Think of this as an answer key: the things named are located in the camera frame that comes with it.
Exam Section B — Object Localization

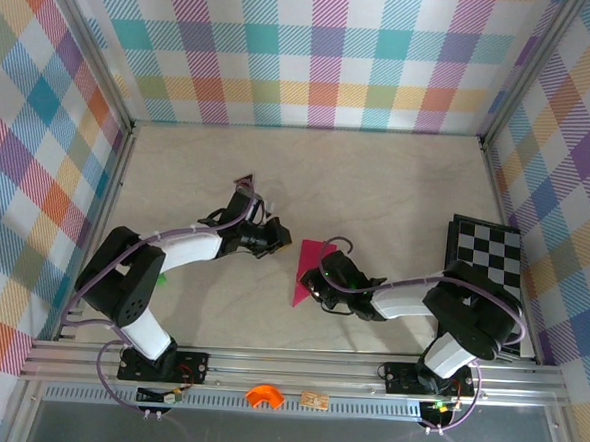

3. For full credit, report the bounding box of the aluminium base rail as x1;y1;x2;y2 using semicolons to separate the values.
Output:
18;331;571;414

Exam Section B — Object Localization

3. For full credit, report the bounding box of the small circuit board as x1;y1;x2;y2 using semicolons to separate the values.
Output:
418;397;461;428

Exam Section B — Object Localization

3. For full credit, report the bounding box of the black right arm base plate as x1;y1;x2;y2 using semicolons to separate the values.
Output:
382;359;478;399

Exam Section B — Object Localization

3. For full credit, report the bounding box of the orange plastic bracket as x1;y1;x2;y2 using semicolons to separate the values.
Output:
243;382;286;412

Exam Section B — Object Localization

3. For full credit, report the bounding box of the small green connector module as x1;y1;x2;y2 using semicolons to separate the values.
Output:
135;384;187;407

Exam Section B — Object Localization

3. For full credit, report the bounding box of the magenta cloth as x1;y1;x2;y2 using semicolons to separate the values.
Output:
292;238;338;310

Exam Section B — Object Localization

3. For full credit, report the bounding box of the aluminium frame post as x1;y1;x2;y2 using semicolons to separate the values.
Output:
29;0;144;132
477;0;590;154

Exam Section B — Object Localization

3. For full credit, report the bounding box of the grey metal panel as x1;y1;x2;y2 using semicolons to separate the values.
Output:
23;397;572;442

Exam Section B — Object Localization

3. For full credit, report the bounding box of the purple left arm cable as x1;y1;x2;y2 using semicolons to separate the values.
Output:
56;166;274;423

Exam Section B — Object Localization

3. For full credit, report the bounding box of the black and grey checkerboard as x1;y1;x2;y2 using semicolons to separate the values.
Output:
435;213;546;366

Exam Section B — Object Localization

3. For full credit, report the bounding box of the small wooden tag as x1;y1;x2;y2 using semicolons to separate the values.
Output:
299;390;330;410

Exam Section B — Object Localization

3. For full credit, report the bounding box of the slotted metal cable duct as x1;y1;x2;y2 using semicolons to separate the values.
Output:
42;379;425;425

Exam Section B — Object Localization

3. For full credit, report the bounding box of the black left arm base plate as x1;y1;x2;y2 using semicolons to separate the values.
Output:
116;346;212;388

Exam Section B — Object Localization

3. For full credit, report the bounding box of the aluminium side rail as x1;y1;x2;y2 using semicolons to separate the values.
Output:
466;136;556;367
51;119;141;347

